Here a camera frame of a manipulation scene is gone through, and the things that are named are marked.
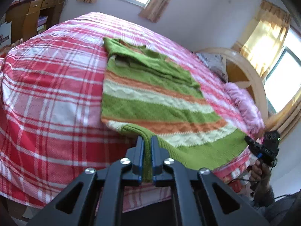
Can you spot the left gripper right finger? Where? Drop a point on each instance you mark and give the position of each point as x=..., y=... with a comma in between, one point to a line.
x=198, y=196

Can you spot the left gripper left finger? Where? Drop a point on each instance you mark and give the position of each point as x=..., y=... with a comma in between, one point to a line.
x=95, y=197

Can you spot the green orange striped knit sweater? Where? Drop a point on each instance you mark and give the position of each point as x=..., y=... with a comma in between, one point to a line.
x=146, y=94

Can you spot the grey sleeve right forearm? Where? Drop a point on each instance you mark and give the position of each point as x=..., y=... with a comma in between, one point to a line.
x=285, y=211

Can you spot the person's right hand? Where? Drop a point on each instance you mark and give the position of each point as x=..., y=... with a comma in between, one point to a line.
x=261, y=174

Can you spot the pink fluffy blanket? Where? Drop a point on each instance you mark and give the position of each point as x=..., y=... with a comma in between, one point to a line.
x=247, y=108

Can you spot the side window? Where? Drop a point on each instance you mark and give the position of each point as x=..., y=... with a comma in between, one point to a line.
x=283, y=81

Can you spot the beige wooden headboard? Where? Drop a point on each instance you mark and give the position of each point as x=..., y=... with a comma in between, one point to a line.
x=243, y=74

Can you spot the grey striped pillow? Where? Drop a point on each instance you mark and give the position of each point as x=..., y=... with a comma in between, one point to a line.
x=216, y=63

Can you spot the yellow side window curtain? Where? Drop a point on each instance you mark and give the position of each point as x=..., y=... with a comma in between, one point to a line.
x=264, y=36

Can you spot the red white plaid bedspread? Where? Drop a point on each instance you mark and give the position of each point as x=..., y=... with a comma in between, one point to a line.
x=51, y=94

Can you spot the beige right curtain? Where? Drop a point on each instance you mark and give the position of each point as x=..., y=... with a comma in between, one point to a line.
x=153, y=10

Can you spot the white paper shopping bag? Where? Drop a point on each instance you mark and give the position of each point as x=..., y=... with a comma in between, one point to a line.
x=5, y=34

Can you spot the brown wooden desk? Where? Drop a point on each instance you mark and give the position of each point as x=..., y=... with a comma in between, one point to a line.
x=24, y=17

